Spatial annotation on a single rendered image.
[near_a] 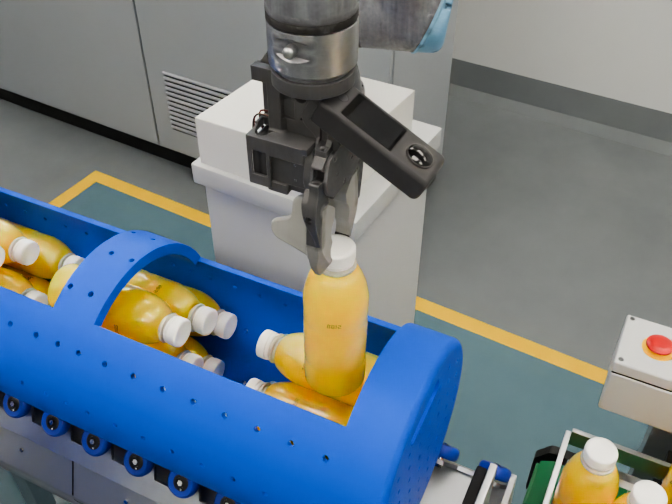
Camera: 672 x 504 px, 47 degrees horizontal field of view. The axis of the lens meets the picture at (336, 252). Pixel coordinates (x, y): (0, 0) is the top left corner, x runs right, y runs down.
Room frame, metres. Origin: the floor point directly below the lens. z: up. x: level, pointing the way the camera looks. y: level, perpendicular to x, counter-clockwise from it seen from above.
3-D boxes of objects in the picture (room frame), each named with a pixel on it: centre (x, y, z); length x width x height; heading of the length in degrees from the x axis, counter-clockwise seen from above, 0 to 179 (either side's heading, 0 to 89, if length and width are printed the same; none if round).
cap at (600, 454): (0.54, -0.32, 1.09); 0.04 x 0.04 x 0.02
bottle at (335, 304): (0.58, 0.00, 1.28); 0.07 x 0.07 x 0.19
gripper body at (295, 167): (0.59, 0.03, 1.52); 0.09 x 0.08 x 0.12; 64
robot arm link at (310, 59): (0.58, 0.02, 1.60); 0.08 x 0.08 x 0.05
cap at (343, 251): (0.58, 0.00, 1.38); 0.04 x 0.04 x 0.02
